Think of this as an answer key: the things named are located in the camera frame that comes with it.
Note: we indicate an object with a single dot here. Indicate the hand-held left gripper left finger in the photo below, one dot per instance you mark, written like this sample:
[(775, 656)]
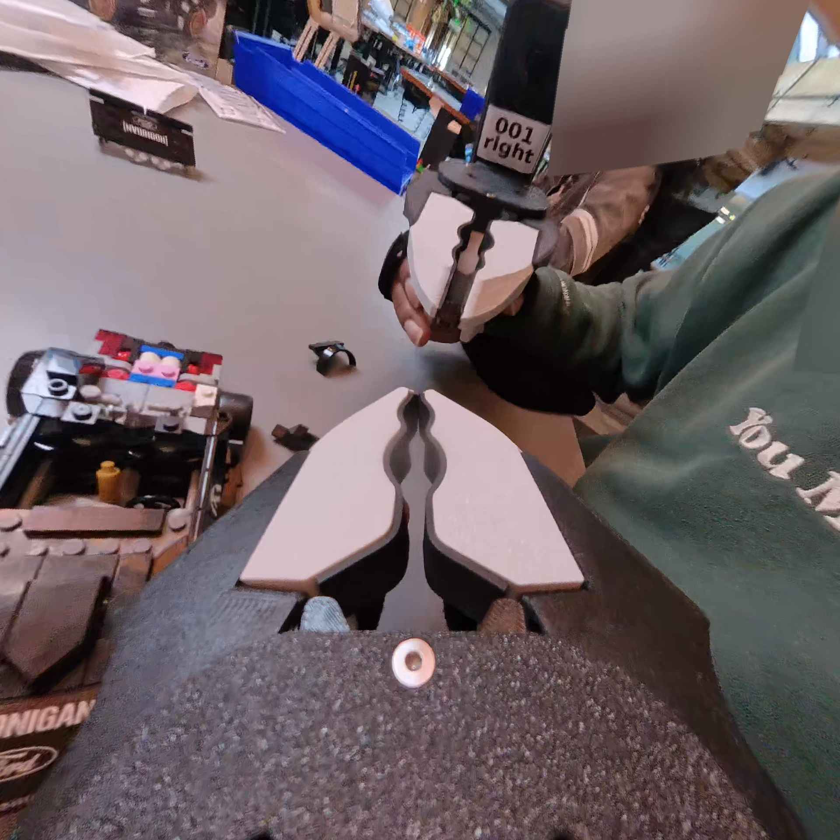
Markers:
[(328, 512)]

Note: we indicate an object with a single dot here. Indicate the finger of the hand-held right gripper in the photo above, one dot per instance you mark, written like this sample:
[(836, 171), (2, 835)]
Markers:
[(433, 249), (508, 262)]

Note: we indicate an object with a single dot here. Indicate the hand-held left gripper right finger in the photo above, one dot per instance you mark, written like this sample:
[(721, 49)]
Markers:
[(505, 518)]

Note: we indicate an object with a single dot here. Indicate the small black lego arch piece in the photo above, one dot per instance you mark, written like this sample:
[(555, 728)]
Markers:
[(331, 358)]

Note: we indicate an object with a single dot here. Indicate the black lego car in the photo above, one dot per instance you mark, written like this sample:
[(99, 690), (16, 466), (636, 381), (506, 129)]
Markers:
[(98, 426)]

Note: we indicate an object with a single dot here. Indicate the black lego roof panel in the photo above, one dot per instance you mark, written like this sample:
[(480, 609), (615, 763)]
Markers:
[(144, 134)]

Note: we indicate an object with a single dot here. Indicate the person's right forearm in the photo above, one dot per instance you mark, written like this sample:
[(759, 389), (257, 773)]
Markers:
[(656, 315)]

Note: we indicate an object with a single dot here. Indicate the lego set box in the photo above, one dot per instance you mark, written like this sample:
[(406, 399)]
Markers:
[(190, 33)]

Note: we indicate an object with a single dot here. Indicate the person's right hand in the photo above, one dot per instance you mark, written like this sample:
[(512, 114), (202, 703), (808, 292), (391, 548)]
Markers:
[(413, 321)]

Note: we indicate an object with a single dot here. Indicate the blue plastic bin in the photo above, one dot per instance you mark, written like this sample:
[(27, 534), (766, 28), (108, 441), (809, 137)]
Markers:
[(472, 105), (328, 111)]

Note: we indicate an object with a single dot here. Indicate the black wrist rest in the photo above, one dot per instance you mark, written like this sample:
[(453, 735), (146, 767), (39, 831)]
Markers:
[(525, 374)]

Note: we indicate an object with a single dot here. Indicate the printed white paper sheet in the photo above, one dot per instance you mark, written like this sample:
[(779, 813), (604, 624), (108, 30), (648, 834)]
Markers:
[(243, 108)]

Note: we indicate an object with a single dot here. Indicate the crumpled white paper bag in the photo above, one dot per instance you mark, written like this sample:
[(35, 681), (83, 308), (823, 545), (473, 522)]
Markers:
[(79, 59)]

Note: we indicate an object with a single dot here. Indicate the small dark lego bracket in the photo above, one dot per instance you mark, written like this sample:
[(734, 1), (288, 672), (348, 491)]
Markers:
[(295, 436)]

